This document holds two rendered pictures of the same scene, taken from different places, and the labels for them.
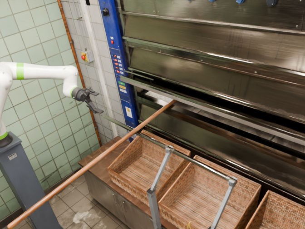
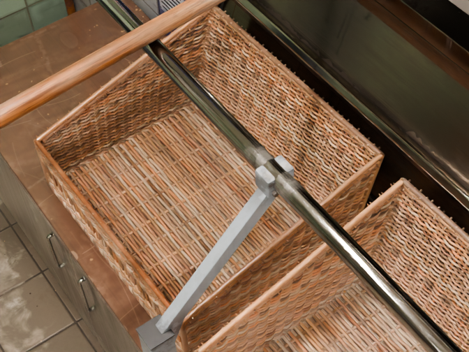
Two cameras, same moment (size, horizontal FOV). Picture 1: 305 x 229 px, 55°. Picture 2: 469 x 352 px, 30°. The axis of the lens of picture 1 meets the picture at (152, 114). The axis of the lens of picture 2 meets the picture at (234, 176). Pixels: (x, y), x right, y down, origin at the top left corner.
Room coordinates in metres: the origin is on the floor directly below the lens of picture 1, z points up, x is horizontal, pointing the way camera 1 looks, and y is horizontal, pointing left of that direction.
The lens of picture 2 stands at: (0.78, -0.13, 2.10)
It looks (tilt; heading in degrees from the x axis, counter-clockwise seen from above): 52 degrees down; 8
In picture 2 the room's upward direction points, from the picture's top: 3 degrees counter-clockwise
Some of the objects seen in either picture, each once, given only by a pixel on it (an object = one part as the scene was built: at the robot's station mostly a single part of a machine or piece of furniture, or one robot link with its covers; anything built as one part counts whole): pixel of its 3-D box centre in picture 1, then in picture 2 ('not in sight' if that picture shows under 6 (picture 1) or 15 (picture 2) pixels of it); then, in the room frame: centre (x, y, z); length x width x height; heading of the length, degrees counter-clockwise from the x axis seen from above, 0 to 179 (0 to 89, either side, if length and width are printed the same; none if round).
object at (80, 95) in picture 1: (85, 97); not in sight; (1.83, 0.44, 1.48); 0.09 x 0.07 x 0.08; 41
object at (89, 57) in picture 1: (87, 55); not in sight; (2.72, 0.53, 1.46); 0.10 x 0.07 x 0.10; 41
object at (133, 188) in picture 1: (149, 166); (200, 170); (1.88, 0.10, 0.72); 0.56 x 0.49 x 0.28; 42
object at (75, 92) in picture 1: (79, 94); not in sight; (1.89, 0.49, 1.48); 0.12 x 0.06 x 0.09; 131
